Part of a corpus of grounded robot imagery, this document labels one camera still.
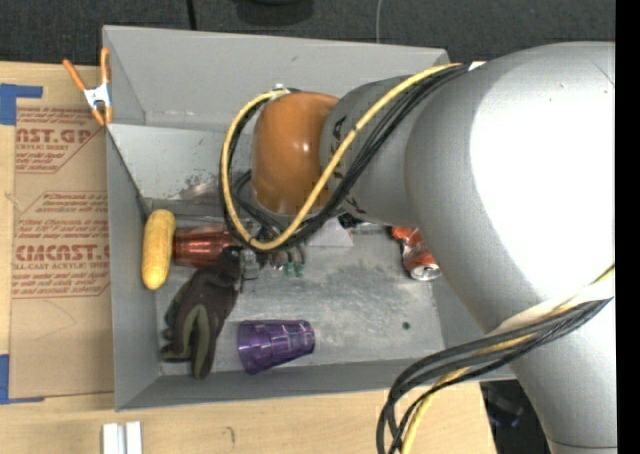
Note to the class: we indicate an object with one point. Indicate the dark brown glove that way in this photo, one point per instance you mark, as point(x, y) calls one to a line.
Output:
point(200, 322)

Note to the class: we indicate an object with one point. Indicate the grey metal bin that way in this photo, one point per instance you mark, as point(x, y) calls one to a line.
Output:
point(200, 77)

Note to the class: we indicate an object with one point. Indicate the brown cardboard board red print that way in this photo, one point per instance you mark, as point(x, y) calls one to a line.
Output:
point(60, 332)

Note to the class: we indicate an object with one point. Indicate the yellow toy banana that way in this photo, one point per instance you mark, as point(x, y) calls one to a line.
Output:
point(157, 252)

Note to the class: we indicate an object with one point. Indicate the clear purple cup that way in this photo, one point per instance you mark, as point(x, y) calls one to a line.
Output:
point(275, 344)

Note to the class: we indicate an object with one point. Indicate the crushed orange drink can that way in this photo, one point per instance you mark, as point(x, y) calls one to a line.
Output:
point(417, 259)

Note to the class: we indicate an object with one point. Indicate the clear copper-red cup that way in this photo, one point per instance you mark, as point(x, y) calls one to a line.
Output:
point(200, 247)

